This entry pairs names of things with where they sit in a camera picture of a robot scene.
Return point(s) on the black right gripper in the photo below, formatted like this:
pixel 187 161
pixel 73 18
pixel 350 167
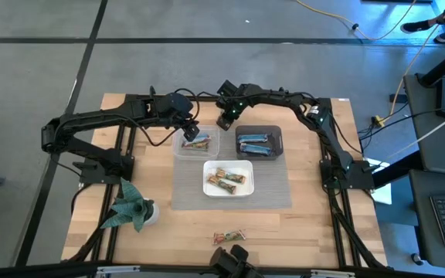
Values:
pixel 240 102

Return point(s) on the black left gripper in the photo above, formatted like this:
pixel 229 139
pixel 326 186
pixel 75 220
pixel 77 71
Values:
pixel 176 106

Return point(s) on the blue granola bar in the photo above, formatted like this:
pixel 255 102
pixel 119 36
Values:
pixel 255 149
pixel 252 137

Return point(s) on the orange green granola bar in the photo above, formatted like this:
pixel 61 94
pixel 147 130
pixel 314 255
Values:
pixel 221 184
pixel 232 177

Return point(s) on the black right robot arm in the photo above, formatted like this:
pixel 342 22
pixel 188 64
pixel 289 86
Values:
pixel 323 127

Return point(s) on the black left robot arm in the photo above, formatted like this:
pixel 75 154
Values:
pixel 91 116

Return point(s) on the dark grey plastic bin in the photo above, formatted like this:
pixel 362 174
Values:
pixel 238 129

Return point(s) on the clear plastic bin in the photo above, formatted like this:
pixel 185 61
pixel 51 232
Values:
pixel 207 155

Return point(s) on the white plastic bin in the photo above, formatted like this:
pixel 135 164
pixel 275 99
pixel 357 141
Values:
pixel 245 189

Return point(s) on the grey woven table mat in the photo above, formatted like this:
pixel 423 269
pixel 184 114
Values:
pixel 269 185

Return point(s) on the green paper plant white pot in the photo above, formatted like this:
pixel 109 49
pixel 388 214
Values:
pixel 133 208

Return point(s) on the yellow plug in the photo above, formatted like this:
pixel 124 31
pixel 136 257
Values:
pixel 379 121

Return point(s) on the white paper sheet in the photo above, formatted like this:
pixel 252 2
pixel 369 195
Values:
pixel 382 195

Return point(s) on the black power strip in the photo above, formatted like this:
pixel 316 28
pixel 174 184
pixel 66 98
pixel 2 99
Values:
pixel 397 98

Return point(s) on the black crossbar with silver brackets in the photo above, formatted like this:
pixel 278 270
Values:
pixel 52 270

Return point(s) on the dark grey desk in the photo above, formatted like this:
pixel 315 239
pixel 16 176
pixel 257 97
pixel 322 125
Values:
pixel 431 154
pixel 423 231

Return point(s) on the black desk leg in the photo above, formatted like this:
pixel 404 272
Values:
pixel 442 65

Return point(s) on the black caster wheel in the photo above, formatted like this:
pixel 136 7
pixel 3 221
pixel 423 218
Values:
pixel 417 259

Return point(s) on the black aluminium table frame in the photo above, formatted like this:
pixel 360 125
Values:
pixel 207 97

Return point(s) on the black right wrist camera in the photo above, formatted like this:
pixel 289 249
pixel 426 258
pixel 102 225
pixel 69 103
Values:
pixel 227 88

